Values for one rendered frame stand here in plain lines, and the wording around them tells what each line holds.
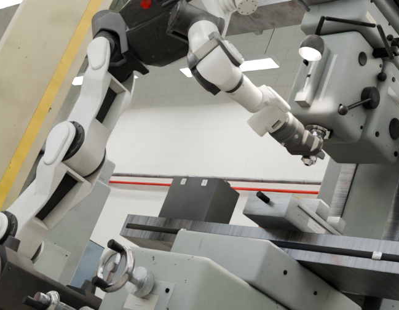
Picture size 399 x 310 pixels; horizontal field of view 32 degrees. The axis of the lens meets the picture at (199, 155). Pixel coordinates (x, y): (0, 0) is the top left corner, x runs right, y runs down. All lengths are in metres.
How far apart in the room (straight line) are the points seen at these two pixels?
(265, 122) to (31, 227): 0.79
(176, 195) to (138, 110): 8.49
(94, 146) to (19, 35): 1.38
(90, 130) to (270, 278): 0.80
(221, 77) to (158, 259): 0.50
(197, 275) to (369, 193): 1.00
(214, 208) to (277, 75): 6.98
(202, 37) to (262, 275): 0.64
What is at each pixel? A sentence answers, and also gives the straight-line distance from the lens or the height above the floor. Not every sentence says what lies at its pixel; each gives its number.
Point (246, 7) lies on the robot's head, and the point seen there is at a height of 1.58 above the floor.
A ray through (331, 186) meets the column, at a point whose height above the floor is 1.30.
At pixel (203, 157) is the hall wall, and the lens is 9.26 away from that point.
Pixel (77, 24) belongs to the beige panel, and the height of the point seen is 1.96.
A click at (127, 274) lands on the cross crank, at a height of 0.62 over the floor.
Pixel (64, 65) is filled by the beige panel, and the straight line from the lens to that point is 3.67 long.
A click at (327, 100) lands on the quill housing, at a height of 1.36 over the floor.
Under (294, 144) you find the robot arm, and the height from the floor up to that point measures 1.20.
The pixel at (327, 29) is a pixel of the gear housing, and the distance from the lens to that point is 2.35.
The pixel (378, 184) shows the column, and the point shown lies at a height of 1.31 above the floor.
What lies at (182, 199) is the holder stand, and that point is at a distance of 2.40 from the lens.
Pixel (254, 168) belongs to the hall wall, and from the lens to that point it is 8.57.
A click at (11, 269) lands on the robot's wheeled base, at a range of 1.95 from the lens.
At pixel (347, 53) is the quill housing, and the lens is 2.24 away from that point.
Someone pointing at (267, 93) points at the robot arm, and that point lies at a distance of 1.98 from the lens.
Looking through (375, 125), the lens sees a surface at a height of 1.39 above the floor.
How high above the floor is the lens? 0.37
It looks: 20 degrees up
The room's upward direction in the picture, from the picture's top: 22 degrees clockwise
